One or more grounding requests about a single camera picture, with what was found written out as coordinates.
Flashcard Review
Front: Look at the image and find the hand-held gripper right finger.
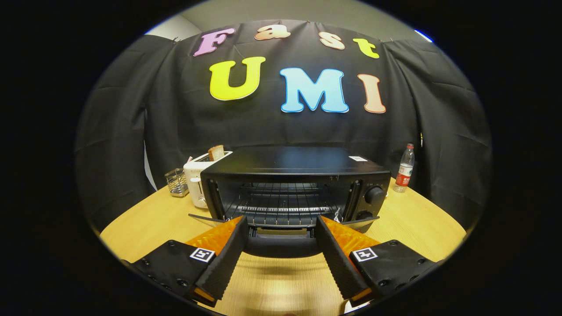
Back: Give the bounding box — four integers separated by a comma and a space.
314, 215, 442, 308

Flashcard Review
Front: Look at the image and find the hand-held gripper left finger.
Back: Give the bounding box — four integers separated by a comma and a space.
121, 215, 250, 308

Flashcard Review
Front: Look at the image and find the black toaster oven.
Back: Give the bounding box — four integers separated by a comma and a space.
189, 146, 392, 259

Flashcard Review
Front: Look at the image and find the white pop-up toaster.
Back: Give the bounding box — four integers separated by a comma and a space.
183, 151, 233, 209

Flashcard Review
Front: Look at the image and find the red label water bottle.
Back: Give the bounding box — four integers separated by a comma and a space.
393, 143, 415, 193

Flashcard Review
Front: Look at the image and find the wire mesh holder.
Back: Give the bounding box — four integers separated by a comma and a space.
165, 168, 189, 198

